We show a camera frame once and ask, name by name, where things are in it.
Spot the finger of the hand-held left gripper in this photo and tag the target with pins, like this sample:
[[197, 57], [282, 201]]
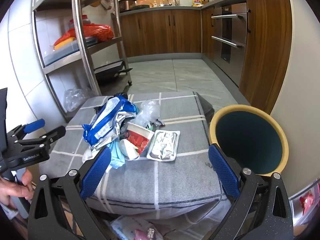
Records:
[[51, 135], [35, 126]]

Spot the blue face mask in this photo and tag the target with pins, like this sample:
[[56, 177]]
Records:
[[116, 155]]

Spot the grey checked cloth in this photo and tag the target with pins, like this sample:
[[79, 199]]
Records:
[[162, 180]]

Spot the stainless steel oven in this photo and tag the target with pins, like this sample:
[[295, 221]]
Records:
[[228, 47]]

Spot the grey blue storage box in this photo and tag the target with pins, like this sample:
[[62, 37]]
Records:
[[65, 55]]

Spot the red white paper cup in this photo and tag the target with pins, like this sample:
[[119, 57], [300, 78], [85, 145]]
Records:
[[136, 136]]

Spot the white plastic packet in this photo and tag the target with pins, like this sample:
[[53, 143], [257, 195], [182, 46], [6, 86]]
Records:
[[125, 226]]

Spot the clear plastic bags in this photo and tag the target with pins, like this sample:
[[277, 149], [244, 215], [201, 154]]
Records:
[[75, 98]]

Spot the clear storage box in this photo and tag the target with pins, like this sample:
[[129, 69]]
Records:
[[295, 212]]

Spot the yellow rimmed teal trash bin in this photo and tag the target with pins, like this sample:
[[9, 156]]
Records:
[[250, 140]]

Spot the white crumpled paper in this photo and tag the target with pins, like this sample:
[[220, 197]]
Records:
[[90, 153]]

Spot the blue white snack packet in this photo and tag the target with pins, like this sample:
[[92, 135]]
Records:
[[105, 122]]

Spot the red snack packet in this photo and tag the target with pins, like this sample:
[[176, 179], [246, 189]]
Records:
[[307, 201]]

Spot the black pan on shelf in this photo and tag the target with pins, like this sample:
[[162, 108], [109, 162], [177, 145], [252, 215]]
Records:
[[112, 71]]

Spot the person's left hand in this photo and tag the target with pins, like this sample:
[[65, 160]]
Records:
[[15, 190]]

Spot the steel rice cooker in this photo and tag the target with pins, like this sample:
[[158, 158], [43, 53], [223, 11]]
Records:
[[127, 3]]

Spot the small dark silver wrapper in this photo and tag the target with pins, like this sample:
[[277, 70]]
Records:
[[159, 123]]

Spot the crumpled clear plastic bag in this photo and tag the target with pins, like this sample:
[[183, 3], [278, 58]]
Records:
[[148, 112]]

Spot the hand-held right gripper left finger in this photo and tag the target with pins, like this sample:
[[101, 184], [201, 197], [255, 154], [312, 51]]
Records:
[[96, 175]]

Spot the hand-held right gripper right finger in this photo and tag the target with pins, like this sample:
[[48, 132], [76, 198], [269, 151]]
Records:
[[223, 170]]

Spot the stainless steel shelf rack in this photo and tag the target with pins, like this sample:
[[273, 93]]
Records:
[[80, 30]]

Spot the yellow orange item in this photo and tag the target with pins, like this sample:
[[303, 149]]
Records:
[[63, 44]]

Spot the yellow round board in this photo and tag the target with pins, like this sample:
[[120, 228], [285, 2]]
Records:
[[95, 3]]

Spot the red plastic bag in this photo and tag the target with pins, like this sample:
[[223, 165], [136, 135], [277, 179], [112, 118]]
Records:
[[97, 31]]

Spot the yellow oil bottle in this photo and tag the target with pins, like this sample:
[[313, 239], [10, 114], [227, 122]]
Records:
[[197, 2]]

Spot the wooden kitchen cabinets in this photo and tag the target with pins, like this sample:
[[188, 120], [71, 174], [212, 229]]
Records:
[[155, 32]]

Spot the red lidded jar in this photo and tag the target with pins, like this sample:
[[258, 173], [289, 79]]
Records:
[[77, 22]]

